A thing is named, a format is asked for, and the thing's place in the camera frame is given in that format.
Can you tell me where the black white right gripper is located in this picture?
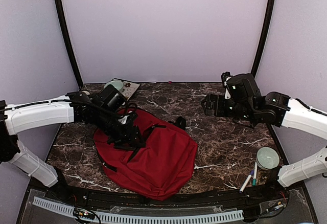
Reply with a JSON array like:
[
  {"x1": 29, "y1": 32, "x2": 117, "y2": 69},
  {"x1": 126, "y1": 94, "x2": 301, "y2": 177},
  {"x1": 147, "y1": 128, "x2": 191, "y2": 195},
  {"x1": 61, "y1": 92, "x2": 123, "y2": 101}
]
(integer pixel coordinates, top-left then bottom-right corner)
[{"x1": 202, "y1": 93, "x2": 256, "y2": 122}]

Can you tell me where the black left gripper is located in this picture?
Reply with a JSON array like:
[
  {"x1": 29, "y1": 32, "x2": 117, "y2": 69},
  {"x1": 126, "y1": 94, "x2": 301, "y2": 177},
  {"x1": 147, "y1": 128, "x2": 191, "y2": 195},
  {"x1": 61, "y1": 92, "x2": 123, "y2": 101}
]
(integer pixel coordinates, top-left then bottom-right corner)
[{"x1": 94, "y1": 108, "x2": 146, "y2": 151}]

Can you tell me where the red student backpack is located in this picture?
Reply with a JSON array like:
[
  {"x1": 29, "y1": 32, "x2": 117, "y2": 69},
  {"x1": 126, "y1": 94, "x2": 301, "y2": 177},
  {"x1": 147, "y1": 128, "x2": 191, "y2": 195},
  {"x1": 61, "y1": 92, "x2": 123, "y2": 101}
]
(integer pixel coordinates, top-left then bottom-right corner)
[{"x1": 93, "y1": 108, "x2": 198, "y2": 200}]

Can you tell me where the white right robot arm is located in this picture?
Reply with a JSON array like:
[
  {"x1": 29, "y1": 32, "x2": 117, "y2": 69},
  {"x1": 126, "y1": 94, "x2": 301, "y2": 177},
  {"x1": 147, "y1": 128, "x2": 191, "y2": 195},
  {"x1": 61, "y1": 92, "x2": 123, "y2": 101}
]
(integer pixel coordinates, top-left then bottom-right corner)
[{"x1": 201, "y1": 72, "x2": 326, "y2": 200}]

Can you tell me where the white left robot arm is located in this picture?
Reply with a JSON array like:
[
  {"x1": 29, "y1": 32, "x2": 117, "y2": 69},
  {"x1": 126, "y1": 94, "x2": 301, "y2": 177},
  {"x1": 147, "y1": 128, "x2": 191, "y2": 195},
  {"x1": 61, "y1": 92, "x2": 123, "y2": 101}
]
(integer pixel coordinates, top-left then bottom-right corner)
[{"x1": 1, "y1": 85, "x2": 145, "y2": 201}]

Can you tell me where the square floral ceramic plate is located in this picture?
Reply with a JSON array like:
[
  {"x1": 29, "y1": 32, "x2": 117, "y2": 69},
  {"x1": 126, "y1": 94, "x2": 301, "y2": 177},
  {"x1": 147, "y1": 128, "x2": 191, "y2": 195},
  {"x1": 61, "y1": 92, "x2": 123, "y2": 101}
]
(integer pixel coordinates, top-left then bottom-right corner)
[{"x1": 113, "y1": 79, "x2": 140, "y2": 100}]

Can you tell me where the light green ceramic bowl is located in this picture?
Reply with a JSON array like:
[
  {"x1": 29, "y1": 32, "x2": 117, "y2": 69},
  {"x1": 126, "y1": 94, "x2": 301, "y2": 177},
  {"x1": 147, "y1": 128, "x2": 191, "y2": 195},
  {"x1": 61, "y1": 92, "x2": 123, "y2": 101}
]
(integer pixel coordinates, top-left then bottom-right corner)
[{"x1": 104, "y1": 80, "x2": 124, "y2": 90}]

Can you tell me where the round glass jar lid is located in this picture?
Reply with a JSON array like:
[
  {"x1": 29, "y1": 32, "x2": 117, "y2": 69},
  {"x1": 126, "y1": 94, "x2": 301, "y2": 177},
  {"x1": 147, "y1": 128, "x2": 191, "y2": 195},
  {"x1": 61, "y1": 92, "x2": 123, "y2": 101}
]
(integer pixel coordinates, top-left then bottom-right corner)
[{"x1": 256, "y1": 147, "x2": 279, "y2": 170}]

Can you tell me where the white blue marker pen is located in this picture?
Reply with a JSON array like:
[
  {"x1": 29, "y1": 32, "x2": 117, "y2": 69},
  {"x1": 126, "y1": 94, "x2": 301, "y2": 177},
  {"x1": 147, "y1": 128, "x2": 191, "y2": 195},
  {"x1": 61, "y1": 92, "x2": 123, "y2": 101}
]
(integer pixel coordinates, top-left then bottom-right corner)
[{"x1": 239, "y1": 174, "x2": 252, "y2": 193}]

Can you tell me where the white teal marker pen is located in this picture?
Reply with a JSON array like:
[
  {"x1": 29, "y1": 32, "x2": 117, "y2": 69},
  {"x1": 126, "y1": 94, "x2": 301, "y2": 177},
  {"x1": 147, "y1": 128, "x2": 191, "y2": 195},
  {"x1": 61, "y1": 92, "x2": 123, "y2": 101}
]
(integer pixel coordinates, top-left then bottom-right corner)
[{"x1": 252, "y1": 162, "x2": 258, "y2": 186}]

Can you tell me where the grey slotted cable duct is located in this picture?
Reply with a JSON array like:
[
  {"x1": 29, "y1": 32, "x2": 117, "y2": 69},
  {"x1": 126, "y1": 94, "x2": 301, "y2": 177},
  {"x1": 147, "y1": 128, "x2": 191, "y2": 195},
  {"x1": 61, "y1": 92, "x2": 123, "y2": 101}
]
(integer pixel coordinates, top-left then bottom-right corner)
[{"x1": 32, "y1": 197, "x2": 244, "y2": 223}]

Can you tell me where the black front frame rail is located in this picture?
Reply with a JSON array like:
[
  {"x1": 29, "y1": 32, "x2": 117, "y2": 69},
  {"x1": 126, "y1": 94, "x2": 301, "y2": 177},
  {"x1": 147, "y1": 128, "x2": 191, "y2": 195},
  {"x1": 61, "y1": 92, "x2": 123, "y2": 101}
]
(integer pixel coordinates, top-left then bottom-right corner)
[{"x1": 15, "y1": 175, "x2": 320, "y2": 224}]

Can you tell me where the black right frame post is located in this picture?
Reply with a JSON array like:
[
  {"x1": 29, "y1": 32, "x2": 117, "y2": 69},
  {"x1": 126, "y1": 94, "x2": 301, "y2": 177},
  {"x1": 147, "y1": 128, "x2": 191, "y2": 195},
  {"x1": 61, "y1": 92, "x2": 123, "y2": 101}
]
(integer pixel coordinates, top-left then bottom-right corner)
[{"x1": 251, "y1": 0, "x2": 275, "y2": 77}]

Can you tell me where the black frame post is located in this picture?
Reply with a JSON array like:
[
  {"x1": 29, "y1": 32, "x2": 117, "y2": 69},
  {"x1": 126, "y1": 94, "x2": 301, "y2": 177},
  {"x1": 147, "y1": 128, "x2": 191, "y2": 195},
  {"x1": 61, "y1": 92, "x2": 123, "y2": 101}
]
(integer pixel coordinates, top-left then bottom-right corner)
[
  {"x1": 54, "y1": 0, "x2": 84, "y2": 88},
  {"x1": 251, "y1": 0, "x2": 275, "y2": 77}
]

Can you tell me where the black left frame post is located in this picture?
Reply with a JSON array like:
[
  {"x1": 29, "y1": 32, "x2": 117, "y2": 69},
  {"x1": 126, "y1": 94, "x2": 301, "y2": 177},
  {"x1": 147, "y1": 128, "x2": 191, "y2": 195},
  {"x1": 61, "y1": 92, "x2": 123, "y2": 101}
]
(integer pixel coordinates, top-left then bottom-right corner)
[{"x1": 54, "y1": 0, "x2": 84, "y2": 88}]

